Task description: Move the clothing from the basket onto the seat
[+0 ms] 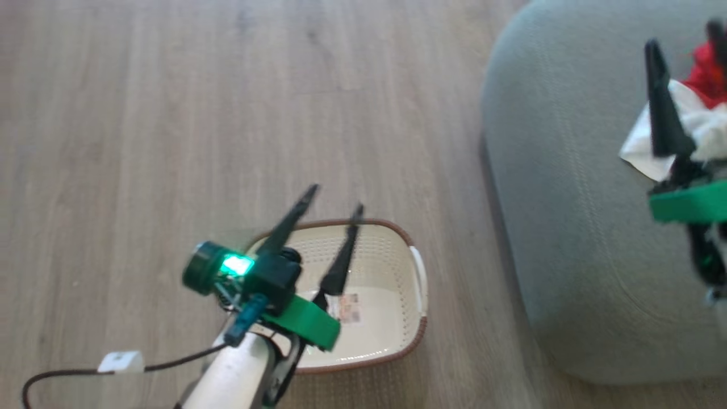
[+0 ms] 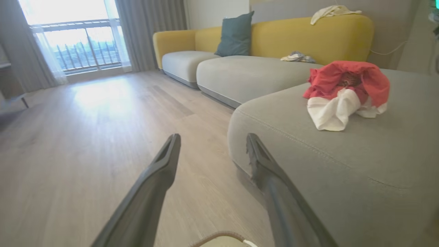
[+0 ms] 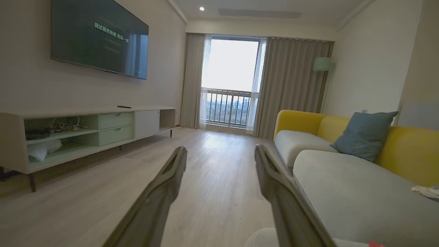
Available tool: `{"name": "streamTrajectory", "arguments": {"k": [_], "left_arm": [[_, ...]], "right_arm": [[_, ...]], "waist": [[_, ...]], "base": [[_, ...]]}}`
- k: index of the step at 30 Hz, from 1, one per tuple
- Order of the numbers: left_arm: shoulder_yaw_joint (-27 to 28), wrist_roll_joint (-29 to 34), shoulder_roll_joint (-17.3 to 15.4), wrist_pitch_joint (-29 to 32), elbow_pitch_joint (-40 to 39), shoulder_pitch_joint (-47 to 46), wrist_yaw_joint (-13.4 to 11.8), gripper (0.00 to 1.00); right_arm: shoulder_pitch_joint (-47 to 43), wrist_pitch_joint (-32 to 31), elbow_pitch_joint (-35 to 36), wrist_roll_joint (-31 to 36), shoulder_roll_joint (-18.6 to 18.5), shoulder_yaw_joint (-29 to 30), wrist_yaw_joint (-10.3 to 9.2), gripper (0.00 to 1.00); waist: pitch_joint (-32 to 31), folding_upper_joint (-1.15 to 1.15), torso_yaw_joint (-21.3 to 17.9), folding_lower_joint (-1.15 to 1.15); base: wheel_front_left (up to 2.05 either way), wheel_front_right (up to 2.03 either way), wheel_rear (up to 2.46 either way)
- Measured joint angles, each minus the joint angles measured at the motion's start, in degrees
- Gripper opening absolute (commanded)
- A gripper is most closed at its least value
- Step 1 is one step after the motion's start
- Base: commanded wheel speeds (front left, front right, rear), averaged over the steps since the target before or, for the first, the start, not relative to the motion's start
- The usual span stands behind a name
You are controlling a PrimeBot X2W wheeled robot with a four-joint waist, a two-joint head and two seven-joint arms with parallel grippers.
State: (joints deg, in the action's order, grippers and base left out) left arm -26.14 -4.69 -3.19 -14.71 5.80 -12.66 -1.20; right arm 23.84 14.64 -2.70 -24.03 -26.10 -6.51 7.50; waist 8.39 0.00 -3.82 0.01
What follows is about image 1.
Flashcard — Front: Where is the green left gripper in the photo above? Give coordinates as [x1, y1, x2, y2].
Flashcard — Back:
[256, 184, 365, 351]

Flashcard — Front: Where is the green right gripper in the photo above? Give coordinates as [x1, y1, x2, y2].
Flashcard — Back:
[645, 20, 727, 223]

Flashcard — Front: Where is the red and white garment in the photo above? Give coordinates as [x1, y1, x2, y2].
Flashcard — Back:
[619, 41, 727, 182]

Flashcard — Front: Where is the paper sticker inside basket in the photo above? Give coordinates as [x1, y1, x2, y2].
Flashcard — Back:
[337, 293, 362, 324]

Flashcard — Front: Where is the white laundry basket brown rim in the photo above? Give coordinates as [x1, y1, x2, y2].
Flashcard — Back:
[244, 219, 428, 374]

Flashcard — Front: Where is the grey fabric sofa seat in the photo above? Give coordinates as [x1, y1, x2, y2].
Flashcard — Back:
[481, 0, 727, 385]

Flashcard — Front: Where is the white left cable label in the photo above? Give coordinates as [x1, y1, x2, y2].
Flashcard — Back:
[98, 350, 144, 374]

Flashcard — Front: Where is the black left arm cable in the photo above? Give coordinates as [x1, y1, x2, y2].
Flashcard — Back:
[23, 294, 268, 409]

